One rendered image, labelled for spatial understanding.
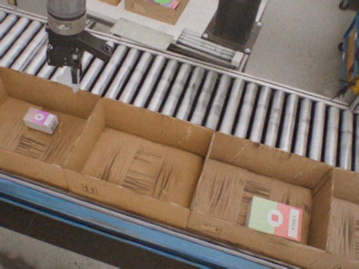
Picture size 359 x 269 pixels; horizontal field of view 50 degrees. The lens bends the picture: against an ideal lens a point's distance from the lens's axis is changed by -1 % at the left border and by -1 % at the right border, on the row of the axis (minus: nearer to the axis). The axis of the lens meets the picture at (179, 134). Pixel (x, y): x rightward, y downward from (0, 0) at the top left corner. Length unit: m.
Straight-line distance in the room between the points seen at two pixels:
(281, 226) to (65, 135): 0.79
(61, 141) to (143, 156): 0.29
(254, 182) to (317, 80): 1.84
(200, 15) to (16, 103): 1.07
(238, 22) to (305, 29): 1.66
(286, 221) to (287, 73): 1.93
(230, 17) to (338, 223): 1.05
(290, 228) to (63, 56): 0.82
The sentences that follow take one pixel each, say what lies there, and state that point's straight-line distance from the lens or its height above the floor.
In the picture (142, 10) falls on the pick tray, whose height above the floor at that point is 0.78.
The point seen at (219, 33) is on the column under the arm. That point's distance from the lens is 1.98.
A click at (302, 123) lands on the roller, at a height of 0.75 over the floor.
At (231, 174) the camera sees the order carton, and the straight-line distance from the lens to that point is 1.35.
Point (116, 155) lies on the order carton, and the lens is 1.35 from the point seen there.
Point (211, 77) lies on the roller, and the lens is 1.80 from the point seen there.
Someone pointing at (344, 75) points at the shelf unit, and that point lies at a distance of 3.02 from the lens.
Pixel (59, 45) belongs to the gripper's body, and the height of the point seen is 1.35.
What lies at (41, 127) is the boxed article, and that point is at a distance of 1.42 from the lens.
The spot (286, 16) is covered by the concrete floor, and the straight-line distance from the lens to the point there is 3.57.
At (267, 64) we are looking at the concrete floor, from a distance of 3.06.
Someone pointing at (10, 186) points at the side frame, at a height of 0.91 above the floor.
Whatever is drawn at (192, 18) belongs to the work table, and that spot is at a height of 0.75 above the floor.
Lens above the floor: 2.05
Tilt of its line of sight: 55 degrees down
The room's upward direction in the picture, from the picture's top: 10 degrees clockwise
